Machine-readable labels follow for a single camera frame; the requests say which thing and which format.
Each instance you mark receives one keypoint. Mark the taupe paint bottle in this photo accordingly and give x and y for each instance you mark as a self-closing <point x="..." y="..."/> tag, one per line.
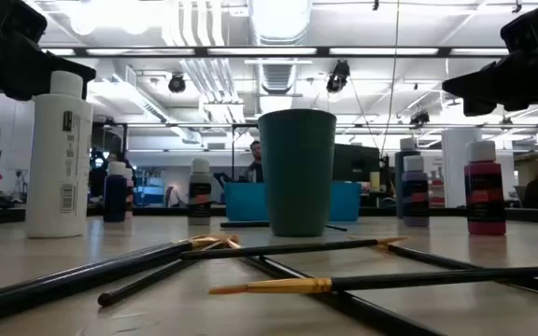
<point x="200" y="196"/>

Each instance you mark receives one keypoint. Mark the black ceiling camera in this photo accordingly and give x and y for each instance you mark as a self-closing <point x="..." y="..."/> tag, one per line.
<point x="420" y="118"/>
<point x="177" y="84"/>

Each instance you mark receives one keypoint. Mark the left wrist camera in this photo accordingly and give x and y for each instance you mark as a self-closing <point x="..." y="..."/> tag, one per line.
<point x="7" y="21"/>

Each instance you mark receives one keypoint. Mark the black overhead frame bar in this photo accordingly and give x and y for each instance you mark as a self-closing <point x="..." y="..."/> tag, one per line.
<point x="322" y="51"/>

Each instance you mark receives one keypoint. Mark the blue storage shelf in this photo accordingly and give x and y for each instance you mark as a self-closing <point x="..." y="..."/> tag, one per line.
<point x="150" y="189"/>

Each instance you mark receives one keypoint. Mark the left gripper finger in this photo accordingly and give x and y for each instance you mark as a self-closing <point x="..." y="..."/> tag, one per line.
<point x="26" y="70"/>

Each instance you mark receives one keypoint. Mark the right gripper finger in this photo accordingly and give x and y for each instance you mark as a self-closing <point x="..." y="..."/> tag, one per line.
<point x="493" y="84"/>
<point x="474" y="111"/>

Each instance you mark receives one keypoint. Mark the crimson paint bottle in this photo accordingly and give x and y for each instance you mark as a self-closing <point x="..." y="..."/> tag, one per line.
<point x="484" y="196"/>

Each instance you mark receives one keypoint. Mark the thin black paintbrush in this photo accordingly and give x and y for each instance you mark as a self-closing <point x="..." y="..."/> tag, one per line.
<point x="147" y="279"/>

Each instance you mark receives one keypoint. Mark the black overhead camera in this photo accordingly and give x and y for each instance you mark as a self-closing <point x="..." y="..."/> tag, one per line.
<point x="339" y="77"/>

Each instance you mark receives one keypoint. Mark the black brush silver ferrule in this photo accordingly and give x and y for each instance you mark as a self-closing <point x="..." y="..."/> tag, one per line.
<point x="245" y="224"/>

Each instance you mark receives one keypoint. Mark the teal plastic cup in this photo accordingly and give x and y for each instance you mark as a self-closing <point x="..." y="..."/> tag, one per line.
<point x="297" y="177"/>

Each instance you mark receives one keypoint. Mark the large white bottle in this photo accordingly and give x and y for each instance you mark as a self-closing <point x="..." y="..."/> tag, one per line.
<point x="54" y="163"/>

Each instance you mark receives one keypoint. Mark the red shelf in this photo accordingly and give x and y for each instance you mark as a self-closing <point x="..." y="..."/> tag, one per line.
<point x="436" y="189"/>

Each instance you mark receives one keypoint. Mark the teal plastic bin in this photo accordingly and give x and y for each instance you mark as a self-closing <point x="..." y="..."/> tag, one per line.
<point x="245" y="200"/>

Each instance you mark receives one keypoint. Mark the black table frame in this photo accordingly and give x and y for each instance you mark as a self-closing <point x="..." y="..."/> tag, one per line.
<point x="530" y="214"/>

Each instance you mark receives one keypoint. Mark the purple paint bottle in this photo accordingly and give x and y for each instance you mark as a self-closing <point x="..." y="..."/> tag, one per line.
<point x="415" y="205"/>

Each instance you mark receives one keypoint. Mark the black paintbrush gold ferrule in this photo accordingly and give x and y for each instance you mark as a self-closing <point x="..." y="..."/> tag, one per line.
<point x="390" y="280"/>
<point x="273" y="249"/>

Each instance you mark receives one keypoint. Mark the black paintbrush orange bristles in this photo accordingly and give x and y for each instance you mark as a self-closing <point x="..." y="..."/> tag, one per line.
<point x="437" y="260"/>

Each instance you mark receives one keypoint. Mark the navy blue paint bottle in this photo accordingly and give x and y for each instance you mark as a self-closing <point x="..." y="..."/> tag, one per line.
<point x="115" y="196"/>

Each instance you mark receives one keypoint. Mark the black monitor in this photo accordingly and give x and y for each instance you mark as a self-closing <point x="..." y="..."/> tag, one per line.
<point x="355" y="163"/>

